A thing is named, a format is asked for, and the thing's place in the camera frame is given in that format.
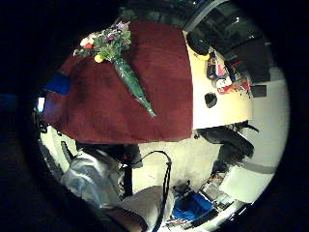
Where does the dark red tablecloth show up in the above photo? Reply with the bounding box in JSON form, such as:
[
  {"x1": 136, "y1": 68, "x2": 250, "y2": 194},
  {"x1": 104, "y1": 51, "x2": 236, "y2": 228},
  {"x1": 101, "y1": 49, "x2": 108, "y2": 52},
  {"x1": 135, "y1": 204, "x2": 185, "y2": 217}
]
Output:
[{"x1": 42, "y1": 19, "x2": 194, "y2": 145}]

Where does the small black device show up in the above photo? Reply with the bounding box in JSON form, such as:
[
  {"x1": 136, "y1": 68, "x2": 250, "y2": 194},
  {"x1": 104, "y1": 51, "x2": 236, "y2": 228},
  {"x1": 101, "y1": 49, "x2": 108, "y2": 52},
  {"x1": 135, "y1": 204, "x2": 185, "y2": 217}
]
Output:
[{"x1": 204, "y1": 92, "x2": 218, "y2": 109}]

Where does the wrapped flower bouquet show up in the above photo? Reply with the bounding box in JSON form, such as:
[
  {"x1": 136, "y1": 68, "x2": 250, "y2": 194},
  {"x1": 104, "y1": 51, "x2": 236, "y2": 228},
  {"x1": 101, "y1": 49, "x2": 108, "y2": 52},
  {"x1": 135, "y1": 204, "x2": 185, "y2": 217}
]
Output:
[{"x1": 72, "y1": 19, "x2": 157, "y2": 118}]

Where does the black office chair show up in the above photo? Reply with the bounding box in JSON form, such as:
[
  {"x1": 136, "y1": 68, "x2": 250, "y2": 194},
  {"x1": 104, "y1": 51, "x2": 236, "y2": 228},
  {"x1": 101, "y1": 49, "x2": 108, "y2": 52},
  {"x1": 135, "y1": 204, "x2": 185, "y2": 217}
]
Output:
[{"x1": 195, "y1": 120, "x2": 261, "y2": 175}]

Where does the pile of colourful packets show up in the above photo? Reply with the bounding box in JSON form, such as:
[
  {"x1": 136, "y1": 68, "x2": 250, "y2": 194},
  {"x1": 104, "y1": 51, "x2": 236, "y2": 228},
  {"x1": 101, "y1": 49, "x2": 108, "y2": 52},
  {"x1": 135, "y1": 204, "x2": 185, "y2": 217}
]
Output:
[{"x1": 206, "y1": 47, "x2": 254, "y2": 98}]

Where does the black round object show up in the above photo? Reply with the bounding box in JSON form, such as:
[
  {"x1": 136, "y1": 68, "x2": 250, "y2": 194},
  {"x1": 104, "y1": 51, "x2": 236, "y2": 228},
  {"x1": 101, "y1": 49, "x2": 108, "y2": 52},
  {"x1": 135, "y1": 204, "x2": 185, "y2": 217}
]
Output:
[{"x1": 186, "y1": 29, "x2": 211, "y2": 56}]

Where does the the person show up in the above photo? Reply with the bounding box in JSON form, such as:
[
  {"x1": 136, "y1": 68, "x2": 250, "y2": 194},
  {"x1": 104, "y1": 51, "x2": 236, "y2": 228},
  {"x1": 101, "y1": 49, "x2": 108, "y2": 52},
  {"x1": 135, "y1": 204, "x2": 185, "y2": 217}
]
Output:
[{"x1": 60, "y1": 141, "x2": 177, "y2": 232}]

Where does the blue crate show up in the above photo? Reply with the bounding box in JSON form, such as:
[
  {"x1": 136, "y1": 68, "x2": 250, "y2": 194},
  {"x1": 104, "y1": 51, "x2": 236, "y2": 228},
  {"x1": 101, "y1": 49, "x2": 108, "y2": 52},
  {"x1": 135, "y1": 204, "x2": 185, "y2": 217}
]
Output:
[{"x1": 171, "y1": 191, "x2": 215, "y2": 223}]

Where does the blue cloth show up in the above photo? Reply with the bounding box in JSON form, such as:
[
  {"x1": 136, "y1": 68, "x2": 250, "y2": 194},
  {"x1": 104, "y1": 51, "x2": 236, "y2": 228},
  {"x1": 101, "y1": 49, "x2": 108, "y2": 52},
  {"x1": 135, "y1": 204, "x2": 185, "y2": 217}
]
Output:
[{"x1": 43, "y1": 72, "x2": 72, "y2": 97}]

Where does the lit small screen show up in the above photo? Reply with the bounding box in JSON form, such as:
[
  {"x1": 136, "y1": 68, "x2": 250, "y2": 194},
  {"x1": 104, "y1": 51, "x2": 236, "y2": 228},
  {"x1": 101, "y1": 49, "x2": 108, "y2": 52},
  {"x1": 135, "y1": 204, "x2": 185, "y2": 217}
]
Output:
[{"x1": 37, "y1": 96, "x2": 46, "y2": 114}]

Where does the black cable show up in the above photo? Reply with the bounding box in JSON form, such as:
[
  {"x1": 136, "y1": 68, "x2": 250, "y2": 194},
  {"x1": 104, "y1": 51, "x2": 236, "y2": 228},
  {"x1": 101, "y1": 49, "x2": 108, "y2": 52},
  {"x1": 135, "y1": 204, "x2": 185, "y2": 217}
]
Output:
[{"x1": 120, "y1": 150, "x2": 173, "y2": 232}]

